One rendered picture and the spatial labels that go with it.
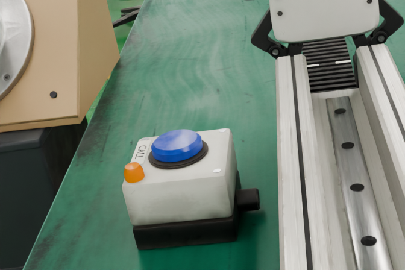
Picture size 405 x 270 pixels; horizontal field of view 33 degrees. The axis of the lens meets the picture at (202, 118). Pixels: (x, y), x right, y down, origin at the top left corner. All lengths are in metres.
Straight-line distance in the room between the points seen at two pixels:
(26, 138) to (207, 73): 0.23
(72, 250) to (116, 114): 0.26
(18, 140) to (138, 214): 0.30
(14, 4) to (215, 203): 0.44
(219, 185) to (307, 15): 0.22
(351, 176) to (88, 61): 0.45
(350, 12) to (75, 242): 0.32
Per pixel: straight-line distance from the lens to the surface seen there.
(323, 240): 0.37
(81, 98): 0.80
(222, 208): 0.51
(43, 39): 0.83
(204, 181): 0.50
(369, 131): 0.56
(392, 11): 0.68
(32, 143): 0.79
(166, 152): 0.52
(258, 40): 0.67
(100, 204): 0.62
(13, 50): 0.83
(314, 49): 0.79
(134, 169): 0.51
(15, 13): 0.85
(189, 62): 0.90
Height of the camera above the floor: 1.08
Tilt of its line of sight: 25 degrees down
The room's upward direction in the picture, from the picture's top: 11 degrees counter-clockwise
